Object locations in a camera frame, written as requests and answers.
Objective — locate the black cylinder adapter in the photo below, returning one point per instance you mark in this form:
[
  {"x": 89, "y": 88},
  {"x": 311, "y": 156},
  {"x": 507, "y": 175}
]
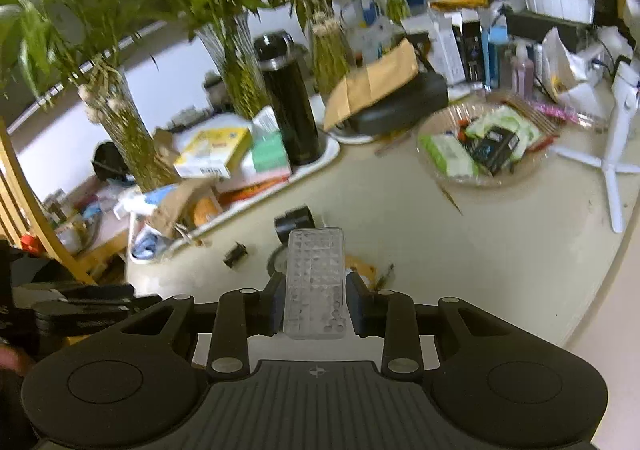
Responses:
[{"x": 295, "y": 222}]

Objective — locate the black snack packet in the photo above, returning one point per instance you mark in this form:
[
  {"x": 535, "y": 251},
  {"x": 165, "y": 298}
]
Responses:
[{"x": 495, "y": 145}]

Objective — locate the tall blue carton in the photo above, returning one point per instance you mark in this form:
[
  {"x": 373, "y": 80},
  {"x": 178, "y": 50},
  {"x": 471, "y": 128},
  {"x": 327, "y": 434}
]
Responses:
[{"x": 496, "y": 55}]

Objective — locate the yellow white medicine box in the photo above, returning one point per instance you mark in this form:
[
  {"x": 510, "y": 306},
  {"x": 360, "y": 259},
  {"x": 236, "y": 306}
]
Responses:
[{"x": 215, "y": 150}]

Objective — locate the blue white plastic bag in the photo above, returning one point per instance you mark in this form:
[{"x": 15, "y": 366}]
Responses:
[{"x": 160, "y": 195}]

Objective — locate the black zip case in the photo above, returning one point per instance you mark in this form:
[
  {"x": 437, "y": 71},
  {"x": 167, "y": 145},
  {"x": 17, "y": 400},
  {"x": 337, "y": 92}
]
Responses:
[{"x": 400, "y": 107}]

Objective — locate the pink bottle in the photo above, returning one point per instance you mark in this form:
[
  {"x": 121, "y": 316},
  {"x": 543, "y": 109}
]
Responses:
[{"x": 523, "y": 70}]

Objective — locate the white plastic container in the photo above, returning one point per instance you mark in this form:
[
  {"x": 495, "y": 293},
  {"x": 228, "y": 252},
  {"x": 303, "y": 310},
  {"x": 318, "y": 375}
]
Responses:
[{"x": 560, "y": 0}]

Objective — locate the black thermos bottle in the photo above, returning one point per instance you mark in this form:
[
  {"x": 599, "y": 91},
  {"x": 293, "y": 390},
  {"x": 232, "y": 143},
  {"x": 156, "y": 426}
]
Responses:
[{"x": 290, "y": 105}]

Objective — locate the tall white carton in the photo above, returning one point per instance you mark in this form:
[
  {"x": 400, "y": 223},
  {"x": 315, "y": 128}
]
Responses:
[{"x": 447, "y": 55}]

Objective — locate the red flat packet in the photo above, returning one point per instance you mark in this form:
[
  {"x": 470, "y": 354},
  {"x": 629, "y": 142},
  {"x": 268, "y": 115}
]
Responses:
[{"x": 252, "y": 190}]

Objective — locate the thin wooden stick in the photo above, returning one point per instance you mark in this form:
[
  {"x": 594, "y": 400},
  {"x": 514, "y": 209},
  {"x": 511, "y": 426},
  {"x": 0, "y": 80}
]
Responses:
[{"x": 450, "y": 200}]

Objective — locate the white plastic tray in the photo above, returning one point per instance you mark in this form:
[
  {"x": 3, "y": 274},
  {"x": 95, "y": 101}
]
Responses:
[{"x": 327, "y": 152}]

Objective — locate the pale pink box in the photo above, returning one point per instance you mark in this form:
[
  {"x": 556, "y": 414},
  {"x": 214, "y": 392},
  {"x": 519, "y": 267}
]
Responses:
[{"x": 235, "y": 179}]

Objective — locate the person's left hand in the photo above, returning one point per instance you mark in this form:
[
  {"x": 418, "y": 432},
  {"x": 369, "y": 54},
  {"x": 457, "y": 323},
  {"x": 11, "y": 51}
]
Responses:
[{"x": 10, "y": 357}]

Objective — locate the yellow orange packet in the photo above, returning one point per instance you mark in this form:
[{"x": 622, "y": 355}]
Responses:
[{"x": 457, "y": 1}]

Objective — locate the white plate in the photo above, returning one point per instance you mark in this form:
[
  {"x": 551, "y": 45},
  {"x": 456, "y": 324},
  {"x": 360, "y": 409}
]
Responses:
[{"x": 350, "y": 137}]

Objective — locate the white tripod stand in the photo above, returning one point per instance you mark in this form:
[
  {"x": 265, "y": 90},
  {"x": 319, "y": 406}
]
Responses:
[{"x": 612, "y": 165}]

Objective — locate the striped sticks bundle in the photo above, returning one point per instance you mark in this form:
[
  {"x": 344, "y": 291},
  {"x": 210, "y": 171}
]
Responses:
[{"x": 395, "y": 144}]

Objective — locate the brown tape roll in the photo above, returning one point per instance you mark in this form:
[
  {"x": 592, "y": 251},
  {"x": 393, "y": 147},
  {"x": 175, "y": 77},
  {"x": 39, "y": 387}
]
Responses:
[{"x": 362, "y": 272}]

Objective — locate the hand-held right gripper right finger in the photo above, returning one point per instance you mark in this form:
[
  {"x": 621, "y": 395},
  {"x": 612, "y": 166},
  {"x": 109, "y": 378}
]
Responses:
[{"x": 356, "y": 305}]

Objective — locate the clear woven basket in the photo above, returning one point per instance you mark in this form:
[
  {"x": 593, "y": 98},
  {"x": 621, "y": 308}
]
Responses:
[{"x": 530, "y": 165}]

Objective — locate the small black connector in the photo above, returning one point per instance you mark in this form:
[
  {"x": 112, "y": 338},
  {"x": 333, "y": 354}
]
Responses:
[{"x": 235, "y": 255}]

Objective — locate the wooden chair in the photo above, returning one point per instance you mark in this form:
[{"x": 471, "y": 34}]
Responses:
[{"x": 30, "y": 190}]

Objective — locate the clear plastic case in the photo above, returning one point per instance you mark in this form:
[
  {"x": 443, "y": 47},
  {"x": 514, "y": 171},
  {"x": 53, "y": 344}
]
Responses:
[{"x": 314, "y": 280}]

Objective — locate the orange white small bottle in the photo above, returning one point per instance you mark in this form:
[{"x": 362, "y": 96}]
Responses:
[{"x": 207, "y": 212}]

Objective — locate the green tissue pack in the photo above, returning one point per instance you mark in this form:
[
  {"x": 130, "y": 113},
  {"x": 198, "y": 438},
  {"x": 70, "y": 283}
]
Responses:
[{"x": 270, "y": 150}]

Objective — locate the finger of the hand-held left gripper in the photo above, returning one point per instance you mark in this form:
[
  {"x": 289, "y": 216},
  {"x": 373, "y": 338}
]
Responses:
[{"x": 75, "y": 291}]

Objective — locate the tall black carton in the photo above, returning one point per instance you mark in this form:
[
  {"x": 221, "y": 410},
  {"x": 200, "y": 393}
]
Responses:
[{"x": 472, "y": 52}]

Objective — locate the brown paper envelope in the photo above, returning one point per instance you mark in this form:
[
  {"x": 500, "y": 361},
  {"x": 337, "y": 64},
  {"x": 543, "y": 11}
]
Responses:
[{"x": 370, "y": 85}]

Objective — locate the green wipes packet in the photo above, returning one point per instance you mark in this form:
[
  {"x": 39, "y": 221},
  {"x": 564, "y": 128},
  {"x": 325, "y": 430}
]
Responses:
[
  {"x": 505, "y": 122},
  {"x": 447, "y": 155}
]

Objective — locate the brown cloth pouch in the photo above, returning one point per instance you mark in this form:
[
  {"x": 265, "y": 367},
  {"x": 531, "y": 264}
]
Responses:
[{"x": 175, "y": 210}]

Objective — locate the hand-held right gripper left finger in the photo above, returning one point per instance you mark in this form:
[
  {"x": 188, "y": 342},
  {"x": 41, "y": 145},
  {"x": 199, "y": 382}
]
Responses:
[{"x": 274, "y": 312}]

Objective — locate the black bag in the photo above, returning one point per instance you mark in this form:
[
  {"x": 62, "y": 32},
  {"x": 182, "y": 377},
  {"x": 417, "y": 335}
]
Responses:
[{"x": 107, "y": 160}]

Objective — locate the pink clear packet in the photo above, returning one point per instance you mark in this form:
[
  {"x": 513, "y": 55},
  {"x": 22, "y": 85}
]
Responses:
[{"x": 565, "y": 115}]

